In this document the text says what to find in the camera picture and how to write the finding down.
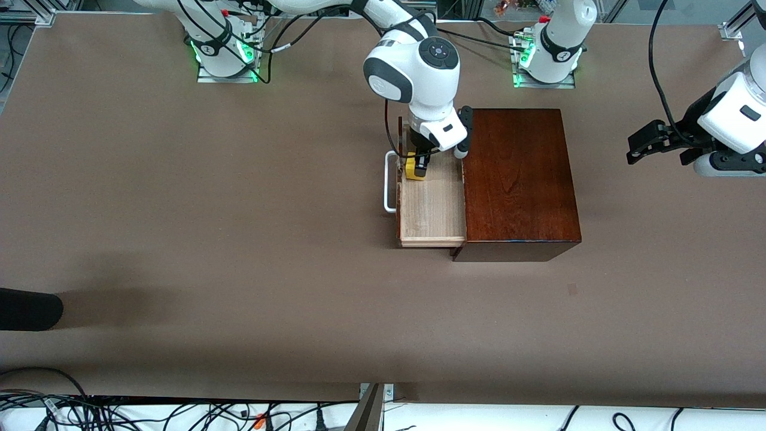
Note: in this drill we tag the dark wooden cabinet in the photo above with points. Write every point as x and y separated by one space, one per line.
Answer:
520 179

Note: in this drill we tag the dark grey metal beam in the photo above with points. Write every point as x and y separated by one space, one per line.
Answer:
366 416

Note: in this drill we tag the black rounded object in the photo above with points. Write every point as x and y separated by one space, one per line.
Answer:
30 309

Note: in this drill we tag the aluminium profile rail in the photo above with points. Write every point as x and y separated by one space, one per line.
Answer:
739 27
24 19

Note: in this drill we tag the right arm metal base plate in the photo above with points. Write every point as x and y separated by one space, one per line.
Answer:
227 79

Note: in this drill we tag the yellow block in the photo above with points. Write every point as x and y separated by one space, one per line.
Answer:
411 169

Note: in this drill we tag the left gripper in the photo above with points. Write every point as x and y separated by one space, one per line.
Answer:
696 114

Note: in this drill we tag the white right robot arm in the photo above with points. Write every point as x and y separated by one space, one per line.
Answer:
419 66

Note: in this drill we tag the silver corner bracket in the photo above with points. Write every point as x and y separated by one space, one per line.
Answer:
389 392

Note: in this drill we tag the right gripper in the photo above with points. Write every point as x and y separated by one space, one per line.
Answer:
418 145

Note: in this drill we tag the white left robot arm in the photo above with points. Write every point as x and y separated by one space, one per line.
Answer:
556 42

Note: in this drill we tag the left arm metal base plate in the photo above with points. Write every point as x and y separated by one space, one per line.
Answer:
544 85

